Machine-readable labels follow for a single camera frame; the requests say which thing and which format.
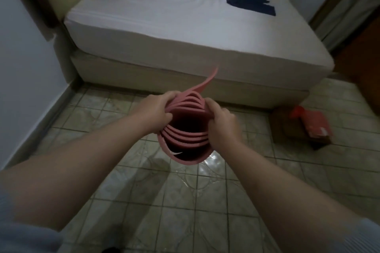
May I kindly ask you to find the red plastic bag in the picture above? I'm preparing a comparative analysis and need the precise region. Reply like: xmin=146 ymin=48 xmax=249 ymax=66
xmin=290 ymin=105 xmax=333 ymax=138

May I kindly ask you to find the pink foam mat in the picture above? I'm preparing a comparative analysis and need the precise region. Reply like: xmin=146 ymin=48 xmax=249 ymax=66
xmin=158 ymin=66 xmax=219 ymax=166

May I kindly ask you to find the brown wooden door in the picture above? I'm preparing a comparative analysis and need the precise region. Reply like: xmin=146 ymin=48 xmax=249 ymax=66
xmin=334 ymin=16 xmax=380 ymax=108

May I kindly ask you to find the person's right forearm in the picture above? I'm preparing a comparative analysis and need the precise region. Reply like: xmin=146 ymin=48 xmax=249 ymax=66
xmin=216 ymin=139 xmax=380 ymax=253

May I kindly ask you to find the brown cardboard box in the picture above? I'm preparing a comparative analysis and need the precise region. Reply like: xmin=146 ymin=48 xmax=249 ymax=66
xmin=270 ymin=105 xmax=333 ymax=151

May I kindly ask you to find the beige bed base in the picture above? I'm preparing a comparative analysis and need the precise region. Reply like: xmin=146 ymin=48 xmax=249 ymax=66
xmin=70 ymin=50 xmax=311 ymax=110

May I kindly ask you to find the person's left forearm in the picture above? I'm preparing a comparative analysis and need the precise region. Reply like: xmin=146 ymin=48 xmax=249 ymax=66
xmin=0 ymin=112 xmax=149 ymax=231

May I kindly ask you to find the person's right hand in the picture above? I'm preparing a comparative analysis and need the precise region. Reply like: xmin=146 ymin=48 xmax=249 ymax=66
xmin=203 ymin=97 xmax=241 ymax=152

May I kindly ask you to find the light blue sleeve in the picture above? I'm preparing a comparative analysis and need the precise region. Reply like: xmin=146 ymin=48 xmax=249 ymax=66
xmin=0 ymin=188 xmax=64 ymax=253

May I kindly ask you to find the person's left hand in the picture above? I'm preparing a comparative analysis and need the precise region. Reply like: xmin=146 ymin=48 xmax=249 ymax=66
xmin=130 ymin=91 xmax=182 ymax=137

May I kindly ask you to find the white mattress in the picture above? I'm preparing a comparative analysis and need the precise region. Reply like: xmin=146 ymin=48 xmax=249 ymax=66
xmin=64 ymin=0 xmax=335 ymax=92

